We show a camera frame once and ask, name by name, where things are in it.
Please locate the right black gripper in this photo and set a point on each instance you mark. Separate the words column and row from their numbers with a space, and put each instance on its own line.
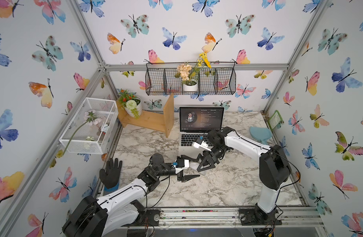
column 208, row 160

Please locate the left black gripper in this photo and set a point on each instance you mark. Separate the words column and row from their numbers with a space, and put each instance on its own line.
column 184, row 179

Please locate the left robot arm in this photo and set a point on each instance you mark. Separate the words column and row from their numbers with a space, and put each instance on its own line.
column 96, row 217

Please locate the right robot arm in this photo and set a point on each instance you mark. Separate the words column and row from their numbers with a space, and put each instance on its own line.
column 274, row 168

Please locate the silver laptop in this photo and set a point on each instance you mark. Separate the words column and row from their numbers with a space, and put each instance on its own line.
column 196, row 122

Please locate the wooden corner shelf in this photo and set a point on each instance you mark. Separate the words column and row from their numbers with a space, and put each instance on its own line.
column 160, row 122

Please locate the green framed card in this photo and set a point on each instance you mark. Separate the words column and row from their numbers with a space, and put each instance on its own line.
column 275, row 121

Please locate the black rubber glove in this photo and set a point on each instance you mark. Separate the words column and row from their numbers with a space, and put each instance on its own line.
column 111, row 174

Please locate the white pot green plant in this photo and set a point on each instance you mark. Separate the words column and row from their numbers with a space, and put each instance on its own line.
column 130, row 102

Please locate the white pot beige flowers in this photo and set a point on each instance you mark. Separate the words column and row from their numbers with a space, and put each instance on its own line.
column 190, row 74

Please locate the pink artificial flower stem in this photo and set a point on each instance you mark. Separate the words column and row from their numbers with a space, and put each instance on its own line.
column 90, row 119

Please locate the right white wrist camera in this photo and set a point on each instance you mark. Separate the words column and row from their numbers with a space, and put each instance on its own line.
column 201, row 144

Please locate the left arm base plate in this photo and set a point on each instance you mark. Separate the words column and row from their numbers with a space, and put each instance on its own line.
column 149, row 217

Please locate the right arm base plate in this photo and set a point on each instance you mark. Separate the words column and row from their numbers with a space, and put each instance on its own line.
column 256, row 217

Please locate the black wire wall basket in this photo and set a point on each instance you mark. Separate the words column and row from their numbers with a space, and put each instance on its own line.
column 168, row 78

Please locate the white wire mesh box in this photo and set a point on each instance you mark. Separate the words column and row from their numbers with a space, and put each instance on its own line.
column 90, row 127

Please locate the aluminium front rail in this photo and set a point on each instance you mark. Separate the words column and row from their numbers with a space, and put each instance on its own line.
column 220, row 217

